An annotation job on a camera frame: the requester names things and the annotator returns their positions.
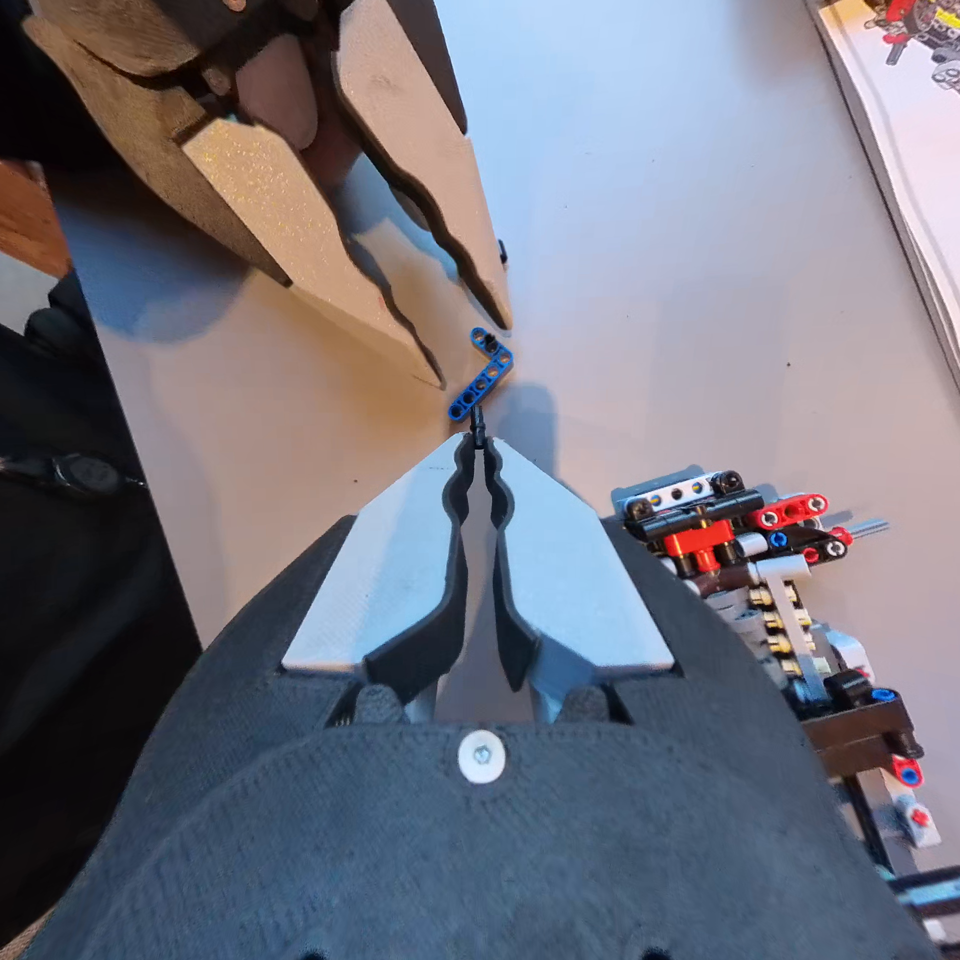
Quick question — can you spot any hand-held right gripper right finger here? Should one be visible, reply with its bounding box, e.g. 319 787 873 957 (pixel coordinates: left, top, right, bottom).
483 437 676 695

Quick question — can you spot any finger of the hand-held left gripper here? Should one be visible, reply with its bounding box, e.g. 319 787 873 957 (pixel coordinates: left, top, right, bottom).
183 120 447 391
333 0 515 331

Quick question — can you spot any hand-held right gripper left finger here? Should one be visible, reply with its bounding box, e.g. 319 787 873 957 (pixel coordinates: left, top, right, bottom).
281 433 479 704

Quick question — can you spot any brick car chassis model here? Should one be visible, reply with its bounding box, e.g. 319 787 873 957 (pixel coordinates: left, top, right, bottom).
611 465 960 939

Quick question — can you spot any blue angled beam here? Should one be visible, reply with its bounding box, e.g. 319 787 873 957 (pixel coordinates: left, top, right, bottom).
447 327 515 421

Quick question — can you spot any building instruction booklet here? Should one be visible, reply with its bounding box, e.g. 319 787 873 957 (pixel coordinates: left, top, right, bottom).
806 0 960 369

